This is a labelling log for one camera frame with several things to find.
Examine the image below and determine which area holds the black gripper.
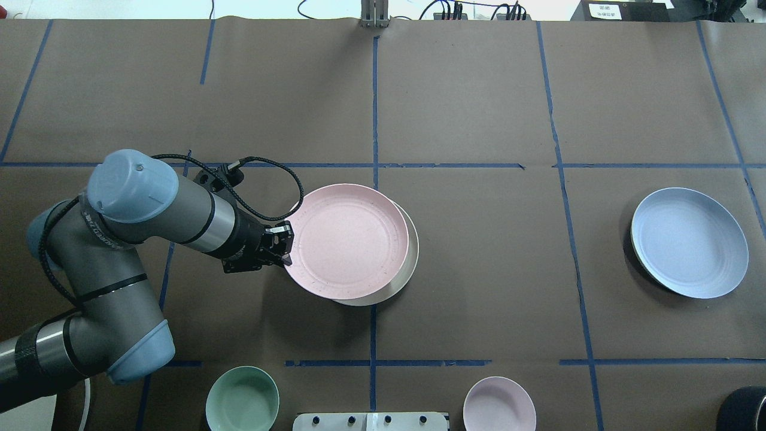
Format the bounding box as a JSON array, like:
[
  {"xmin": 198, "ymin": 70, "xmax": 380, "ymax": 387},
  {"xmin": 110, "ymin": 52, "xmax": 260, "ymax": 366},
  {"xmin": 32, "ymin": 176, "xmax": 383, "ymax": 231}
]
[{"xmin": 258, "ymin": 221, "xmax": 295, "ymax": 268}]

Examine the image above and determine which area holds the green bowl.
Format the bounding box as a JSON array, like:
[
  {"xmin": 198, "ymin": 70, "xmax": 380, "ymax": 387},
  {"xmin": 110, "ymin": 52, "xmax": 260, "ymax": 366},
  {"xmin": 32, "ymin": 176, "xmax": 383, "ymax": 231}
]
[{"xmin": 205, "ymin": 366, "xmax": 280, "ymax": 430}]

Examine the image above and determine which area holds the black box with label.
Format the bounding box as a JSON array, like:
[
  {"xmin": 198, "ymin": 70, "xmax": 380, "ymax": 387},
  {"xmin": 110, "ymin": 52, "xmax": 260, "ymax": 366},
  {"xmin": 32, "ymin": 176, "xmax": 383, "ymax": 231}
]
[{"xmin": 570, "ymin": 1, "xmax": 670, "ymax": 22}]

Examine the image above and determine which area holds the pink bowl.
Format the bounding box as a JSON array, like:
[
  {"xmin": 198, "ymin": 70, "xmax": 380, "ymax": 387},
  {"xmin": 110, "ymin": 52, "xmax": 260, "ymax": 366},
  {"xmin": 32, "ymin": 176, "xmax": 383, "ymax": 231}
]
[{"xmin": 463, "ymin": 376, "xmax": 537, "ymax": 430}]

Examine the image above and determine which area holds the dark blue saucepan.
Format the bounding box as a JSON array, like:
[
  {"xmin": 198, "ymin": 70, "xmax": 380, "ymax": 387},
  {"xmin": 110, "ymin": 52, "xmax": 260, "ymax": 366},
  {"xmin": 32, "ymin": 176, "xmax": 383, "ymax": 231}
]
[{"xmin": 716, "ymin": 386, "xmax": 765, "ymax": 430}]

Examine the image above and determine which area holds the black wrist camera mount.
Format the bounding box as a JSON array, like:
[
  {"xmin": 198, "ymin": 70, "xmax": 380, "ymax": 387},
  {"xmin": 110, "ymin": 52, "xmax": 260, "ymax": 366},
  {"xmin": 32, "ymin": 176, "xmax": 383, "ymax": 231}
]
[{"xmin": 193, "ymin": 162, "xmax": 244, "ymax": 193}]

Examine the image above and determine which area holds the pink plate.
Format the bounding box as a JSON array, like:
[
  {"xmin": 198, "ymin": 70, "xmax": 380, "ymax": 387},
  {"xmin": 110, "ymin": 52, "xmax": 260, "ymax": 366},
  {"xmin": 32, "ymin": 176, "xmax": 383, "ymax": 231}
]
[{"xmin": 285, "ymin": 184, "xmax": 408, "ymax": 301}]

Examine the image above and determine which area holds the blue plate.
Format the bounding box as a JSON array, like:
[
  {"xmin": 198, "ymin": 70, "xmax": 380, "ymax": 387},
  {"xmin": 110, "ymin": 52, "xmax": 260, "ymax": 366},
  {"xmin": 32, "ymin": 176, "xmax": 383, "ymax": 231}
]
[{"xmin": 630, "ymin": 187, "xmax": 750, "ymax": 299}]

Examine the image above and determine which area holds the cream plate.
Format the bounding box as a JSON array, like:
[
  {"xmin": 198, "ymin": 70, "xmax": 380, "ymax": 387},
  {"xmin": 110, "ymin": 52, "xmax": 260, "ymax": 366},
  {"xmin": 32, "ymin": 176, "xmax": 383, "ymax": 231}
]
[{"xmin": 333, "ymin": 201, "xmax": 420, "ymax": 306}]

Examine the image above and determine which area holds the aluminium frame post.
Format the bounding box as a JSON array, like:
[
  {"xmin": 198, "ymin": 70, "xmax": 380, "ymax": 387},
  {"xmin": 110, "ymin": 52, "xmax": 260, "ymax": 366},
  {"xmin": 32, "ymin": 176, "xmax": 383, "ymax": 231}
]
[{"xmin": 359, "ymin": 0, "xmax": 390, "ymax": 28}]

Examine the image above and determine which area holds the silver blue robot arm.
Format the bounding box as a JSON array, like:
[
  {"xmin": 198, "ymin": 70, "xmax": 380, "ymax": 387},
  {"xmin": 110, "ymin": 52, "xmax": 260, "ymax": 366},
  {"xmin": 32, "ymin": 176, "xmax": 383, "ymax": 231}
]
[{"xmin": 2, "ymin": 149, "xmax": 295, "ymax": 412}]

